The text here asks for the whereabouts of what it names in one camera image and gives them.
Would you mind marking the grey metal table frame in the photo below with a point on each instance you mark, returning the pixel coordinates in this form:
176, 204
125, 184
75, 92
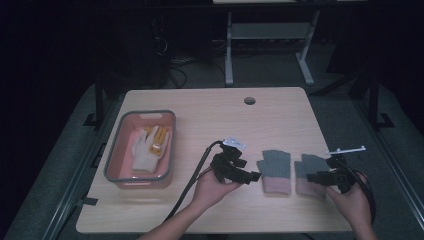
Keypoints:
266, 30

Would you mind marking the grey fingerless glove pink cuff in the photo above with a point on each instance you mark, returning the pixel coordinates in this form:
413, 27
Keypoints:
311, 163
275, 163

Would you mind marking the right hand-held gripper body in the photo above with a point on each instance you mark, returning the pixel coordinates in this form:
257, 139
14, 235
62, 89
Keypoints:
343, 176

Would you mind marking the black tape strip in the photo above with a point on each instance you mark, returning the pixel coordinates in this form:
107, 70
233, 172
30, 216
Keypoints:
87, 201

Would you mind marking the pink basket with grey rim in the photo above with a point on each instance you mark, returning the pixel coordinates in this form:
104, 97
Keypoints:
123, 160

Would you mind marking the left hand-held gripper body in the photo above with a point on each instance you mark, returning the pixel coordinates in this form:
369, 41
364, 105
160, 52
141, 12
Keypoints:
225, 166

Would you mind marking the beige glove with orange ears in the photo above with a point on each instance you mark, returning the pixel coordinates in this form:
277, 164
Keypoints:
143, 160

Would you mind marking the black metal stand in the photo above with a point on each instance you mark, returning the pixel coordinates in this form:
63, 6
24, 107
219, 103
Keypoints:
99, 103
373, 100

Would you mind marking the person's right hand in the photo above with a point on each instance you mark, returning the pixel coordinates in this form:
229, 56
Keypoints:
356, 206

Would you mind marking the dark bulky object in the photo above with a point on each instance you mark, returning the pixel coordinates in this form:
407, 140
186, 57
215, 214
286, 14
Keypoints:
133, 53

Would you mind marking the person's left hand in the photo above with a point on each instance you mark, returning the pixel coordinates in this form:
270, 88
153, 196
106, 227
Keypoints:
208, 193

